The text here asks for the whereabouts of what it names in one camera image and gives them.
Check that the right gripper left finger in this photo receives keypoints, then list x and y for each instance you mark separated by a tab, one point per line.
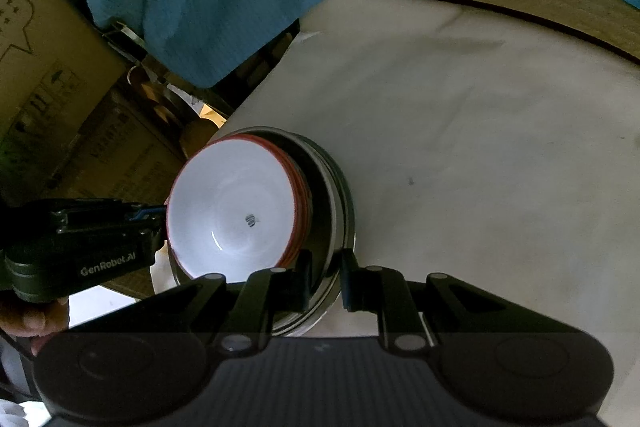
265	294

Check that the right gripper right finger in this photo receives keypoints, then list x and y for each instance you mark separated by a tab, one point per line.
398	304

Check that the white bowl red rim front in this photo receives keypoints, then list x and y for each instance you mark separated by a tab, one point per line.
300	201

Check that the deep steel bowl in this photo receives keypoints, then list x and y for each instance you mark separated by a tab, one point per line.
252	200

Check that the steel plate with sticker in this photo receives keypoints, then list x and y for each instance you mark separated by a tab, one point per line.
331	238

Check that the person's left hand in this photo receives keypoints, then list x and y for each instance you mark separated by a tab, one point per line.
38	323

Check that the lower cardboard box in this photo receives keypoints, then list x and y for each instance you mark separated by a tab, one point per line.
127	148

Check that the cardboard box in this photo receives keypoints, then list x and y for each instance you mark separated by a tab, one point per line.
127	148
55	68

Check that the upper cardboard box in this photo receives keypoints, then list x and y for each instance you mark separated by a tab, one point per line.
55	68

